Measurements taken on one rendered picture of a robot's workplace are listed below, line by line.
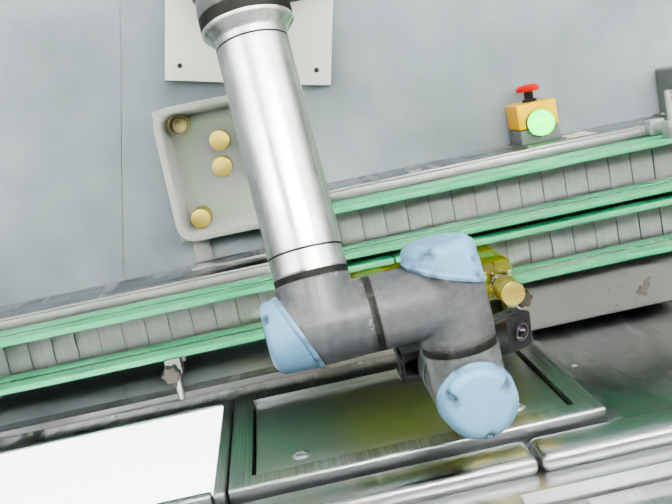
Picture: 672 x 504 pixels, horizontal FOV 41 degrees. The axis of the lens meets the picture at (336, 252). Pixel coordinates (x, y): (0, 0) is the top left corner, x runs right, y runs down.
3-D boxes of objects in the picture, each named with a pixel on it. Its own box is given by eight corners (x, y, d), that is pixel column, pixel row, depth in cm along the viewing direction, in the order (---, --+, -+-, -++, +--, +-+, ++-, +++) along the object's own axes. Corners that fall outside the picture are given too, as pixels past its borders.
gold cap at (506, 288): (487, 286, 127) (495, 293, 123) (506, 269, 127) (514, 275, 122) (503, 304, 128) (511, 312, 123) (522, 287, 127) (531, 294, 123)
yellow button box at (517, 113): (510, 144, 161) (522, 146, 154) (503, 102, 160) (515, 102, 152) (548, 136, 161) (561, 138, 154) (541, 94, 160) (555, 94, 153)
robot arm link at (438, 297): (368, 265, 84) (394, 376, 86) (485, 235, 84) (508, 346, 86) (359, 251, 91) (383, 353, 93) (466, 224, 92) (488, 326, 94)
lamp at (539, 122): (528, 138, 154) (533, 138, 151) (523, 111, 153) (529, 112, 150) (553, 132, 154) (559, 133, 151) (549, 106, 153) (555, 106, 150)
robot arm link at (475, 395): (514, 351, 84) (532, 435, 86) (485, 322, 95) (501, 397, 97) (432, 372, 84) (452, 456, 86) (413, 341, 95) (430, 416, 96)
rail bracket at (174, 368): (174, 385, 150) (166, 413, 137) (164, 346, 149) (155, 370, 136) (198, 380, 151) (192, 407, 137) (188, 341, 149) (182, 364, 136)
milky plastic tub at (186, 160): (184, 237, 159) (180, 245, 150) (154, 110, 155) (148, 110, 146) (281, 216, 159) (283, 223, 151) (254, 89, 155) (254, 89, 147)
